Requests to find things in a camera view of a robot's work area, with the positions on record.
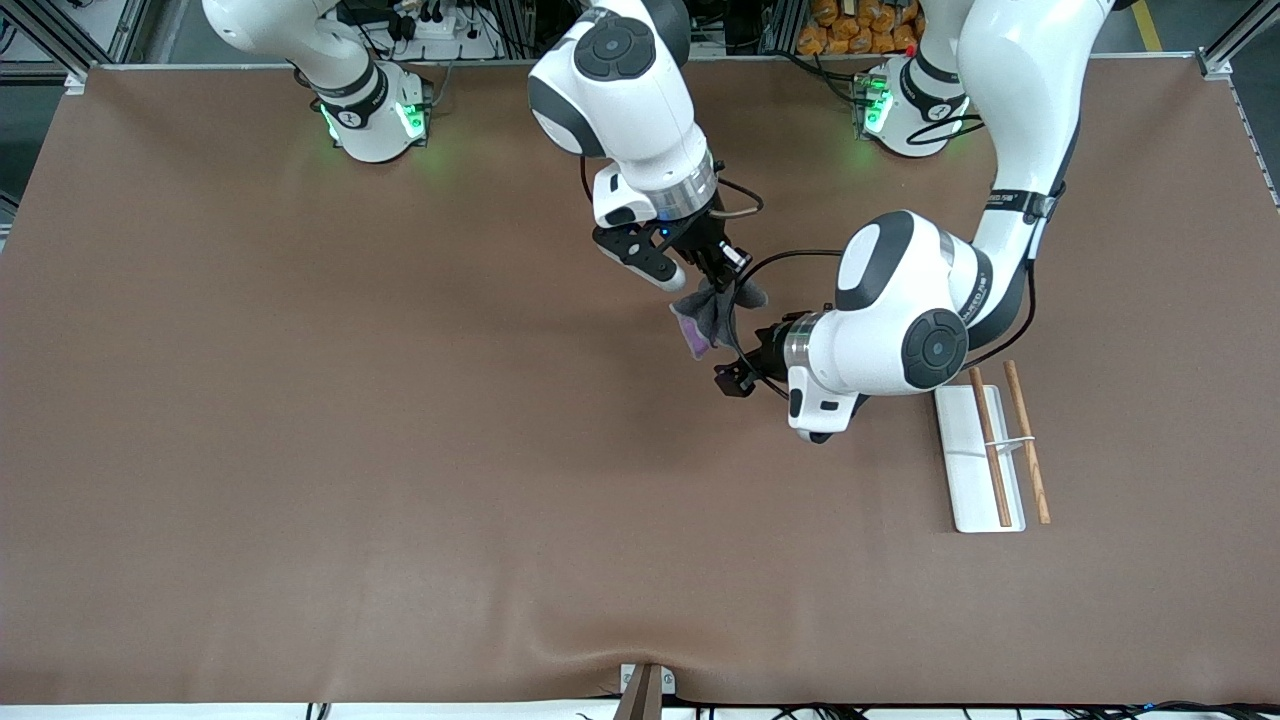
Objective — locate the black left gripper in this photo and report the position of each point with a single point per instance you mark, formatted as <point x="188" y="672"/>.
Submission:
<point x="771" y="356"/>

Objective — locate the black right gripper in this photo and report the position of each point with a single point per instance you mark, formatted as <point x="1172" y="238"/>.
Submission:
<point x="706" y="243"/>

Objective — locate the grey and purple towel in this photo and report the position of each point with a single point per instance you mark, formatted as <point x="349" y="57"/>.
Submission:
<point x="705" y="315"/>

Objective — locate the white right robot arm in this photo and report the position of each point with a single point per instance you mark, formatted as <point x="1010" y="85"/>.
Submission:
<point x="620" y="110"/>

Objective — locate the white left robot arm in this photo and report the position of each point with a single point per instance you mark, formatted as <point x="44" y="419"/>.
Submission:
<point x="1020" y="100"/>

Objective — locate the white rack with wooden bars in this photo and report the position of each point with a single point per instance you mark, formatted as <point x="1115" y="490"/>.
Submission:
<point x="975" y="480"/>

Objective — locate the orange snack bag pile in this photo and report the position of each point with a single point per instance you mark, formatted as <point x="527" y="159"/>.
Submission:
<point x="850" y="30"/>

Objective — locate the brown table mat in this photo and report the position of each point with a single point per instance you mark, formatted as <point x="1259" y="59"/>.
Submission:
<point x="400" y="500"/>

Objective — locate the white power strip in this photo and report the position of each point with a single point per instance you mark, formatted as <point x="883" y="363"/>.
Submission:
<point x="440" y="27"/>

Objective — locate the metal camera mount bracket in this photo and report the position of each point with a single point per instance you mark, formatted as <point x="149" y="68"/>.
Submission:
<point x="645" y="695"/>

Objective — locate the aluminium frame beam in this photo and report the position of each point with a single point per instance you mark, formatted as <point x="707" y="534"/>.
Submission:
<point x="70" y="55"/>
<point x="1225" y="55"/>

